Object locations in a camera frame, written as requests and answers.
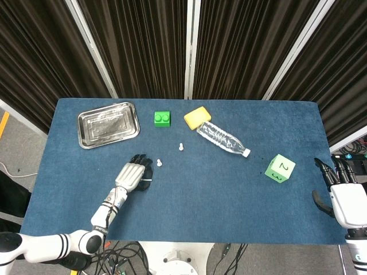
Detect right black-fingered robot hand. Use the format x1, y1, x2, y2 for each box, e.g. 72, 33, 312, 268
311, 156, 367, 229

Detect left black-fingered robot hand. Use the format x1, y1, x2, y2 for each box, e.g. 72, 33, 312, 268
114, 153, 156, 193

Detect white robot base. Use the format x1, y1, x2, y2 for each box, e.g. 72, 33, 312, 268
137, 242, 216, 275

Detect black power strip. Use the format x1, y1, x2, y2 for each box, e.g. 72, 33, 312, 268
331, 153, 367, 174

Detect stainless steel tray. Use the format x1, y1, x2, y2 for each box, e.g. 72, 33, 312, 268
77, 101, 141, 150

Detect green toy building block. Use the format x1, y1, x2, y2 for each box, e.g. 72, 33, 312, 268
154, 111, 173, 129

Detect blue felt table cloth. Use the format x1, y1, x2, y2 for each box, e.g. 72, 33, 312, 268
19, 98, 339, 245

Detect green numbered foam die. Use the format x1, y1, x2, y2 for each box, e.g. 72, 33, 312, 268
264, 154, 296, 183

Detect yellow sponge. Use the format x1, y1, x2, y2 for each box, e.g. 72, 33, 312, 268
183, 106, 212, 131

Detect clear plastic water bottle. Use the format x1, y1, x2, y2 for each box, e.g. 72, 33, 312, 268
196, 120, 252, 158

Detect dark brown pleated curtain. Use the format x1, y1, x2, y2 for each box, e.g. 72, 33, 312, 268
77, 0, 189, 100
192, 0, 319, 100
0, 0, 113, 135
270, 0, 367, 147

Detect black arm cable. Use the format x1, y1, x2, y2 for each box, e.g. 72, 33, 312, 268
97, 197, 118, 258

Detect white low frame rail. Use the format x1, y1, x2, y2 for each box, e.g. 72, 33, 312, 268
0, 99, 49, 137
329, 132, 367, 155

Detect black floor cable tangle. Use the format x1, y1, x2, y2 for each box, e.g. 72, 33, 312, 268
91, 242, 151, 275

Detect white floor cable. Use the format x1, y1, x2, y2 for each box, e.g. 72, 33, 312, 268
0, 162, 38, 178

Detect black cables with green plug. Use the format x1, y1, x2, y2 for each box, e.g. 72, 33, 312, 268
220, 243, 249, 275

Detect white frame post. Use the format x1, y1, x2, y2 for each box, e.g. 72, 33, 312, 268
64, 0, 119, 99
262, 0, 335, 101
184, 0, 199, 100

